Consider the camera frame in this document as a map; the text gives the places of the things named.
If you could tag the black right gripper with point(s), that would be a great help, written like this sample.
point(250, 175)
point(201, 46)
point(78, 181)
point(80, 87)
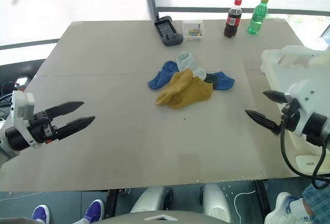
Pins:
point(294, 120)

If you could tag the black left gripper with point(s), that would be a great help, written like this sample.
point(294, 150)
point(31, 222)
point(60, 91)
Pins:
point(41, 128)

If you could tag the mustard yellow sock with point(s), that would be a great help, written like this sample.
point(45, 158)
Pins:
point(178, 82)
point(193, 93)

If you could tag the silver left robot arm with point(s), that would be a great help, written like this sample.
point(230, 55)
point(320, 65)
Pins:
point(15, 137)

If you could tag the white plastic basket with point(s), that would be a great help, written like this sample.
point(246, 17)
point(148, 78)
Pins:
point(273, 64)

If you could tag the clear box of coloured pieces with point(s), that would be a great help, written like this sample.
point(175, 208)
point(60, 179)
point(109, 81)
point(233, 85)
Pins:
point(194, 30)

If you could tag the dark green sock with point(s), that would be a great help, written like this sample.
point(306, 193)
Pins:
point(211, 78)

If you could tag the black table leg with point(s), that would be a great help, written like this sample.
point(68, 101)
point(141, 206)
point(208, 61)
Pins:
point(112, 199)
point(261, 195)

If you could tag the green soda bottle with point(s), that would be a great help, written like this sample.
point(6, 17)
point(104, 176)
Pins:
point(257, 17)

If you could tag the cola bottle red cap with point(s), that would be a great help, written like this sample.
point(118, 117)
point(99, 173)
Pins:
point(232, 22)

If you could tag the purple shoe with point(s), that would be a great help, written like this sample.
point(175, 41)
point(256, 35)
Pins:
point(94, 209)
point(40, 212)

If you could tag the pale blue white sock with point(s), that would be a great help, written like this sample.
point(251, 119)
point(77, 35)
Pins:
point(186, 62)

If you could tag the white sneaker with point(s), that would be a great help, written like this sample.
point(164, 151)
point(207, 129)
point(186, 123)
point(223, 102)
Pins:
point(279, 208)

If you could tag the blue jeans leg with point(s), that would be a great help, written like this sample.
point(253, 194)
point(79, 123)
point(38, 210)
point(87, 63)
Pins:
point(318, 198)

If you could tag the grey rounded shell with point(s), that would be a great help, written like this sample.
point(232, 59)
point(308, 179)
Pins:
point(215, 200)
point(149, 199)

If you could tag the black handheld game controller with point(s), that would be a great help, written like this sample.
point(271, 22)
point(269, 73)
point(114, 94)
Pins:
point(166, 31)

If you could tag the grey curved body panel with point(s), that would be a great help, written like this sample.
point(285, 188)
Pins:
point(159, 217)

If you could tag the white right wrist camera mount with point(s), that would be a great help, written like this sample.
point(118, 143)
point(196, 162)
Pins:
point(305, 97)

